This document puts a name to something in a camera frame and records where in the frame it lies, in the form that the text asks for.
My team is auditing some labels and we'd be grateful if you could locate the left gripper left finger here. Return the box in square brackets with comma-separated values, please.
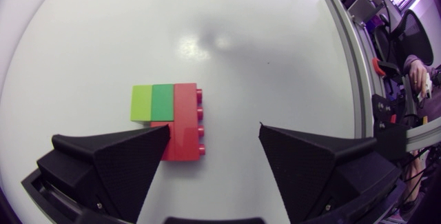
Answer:
[36, 124, 171, 224]

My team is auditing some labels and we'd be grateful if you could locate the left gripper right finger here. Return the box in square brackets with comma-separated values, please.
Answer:
[258, 123, 402, 224]

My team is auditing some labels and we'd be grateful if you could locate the lime green toy brick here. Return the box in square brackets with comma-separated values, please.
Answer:
[130, 84, 153, 125]

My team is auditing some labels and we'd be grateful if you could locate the red toy brick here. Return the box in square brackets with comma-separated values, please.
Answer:
[150, 82, 206, 162]

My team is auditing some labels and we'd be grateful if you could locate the person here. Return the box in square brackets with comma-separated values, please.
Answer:
[401, 54, 441, 128]

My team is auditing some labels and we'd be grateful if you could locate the black mesh office chair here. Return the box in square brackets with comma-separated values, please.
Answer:
[373, 9, 434, 77]

